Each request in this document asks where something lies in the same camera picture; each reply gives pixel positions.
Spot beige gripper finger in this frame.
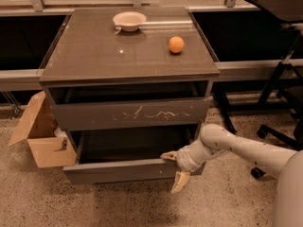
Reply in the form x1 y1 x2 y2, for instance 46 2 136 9
171 171 190 194
160 150 177 161

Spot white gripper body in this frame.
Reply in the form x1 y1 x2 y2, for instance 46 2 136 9
176 146 201 172

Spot grey drawer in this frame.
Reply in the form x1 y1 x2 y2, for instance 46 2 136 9
51 98 210 131
63 124 197 184

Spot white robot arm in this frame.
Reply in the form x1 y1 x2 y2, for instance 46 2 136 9
161 124 303 227

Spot grey three-drawer cabinet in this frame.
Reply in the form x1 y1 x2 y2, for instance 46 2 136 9
38 6 221 184

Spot grey top drawer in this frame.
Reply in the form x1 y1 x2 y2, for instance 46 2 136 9
51 98 210 131

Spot open cardboard box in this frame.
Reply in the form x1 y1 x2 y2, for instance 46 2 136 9
9 92 77 167

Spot black office chair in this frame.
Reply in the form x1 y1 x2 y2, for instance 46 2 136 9
250 85 303 180

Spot orange fruit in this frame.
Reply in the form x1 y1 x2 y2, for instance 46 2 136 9
169 36 185 54

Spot white plastic item in box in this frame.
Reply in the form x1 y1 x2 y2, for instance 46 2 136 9
54 128 67 139

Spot white bowl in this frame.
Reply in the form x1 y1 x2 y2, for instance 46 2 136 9
113 11 147 32

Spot black side table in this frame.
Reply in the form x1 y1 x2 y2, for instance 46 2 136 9
213 0 303 133

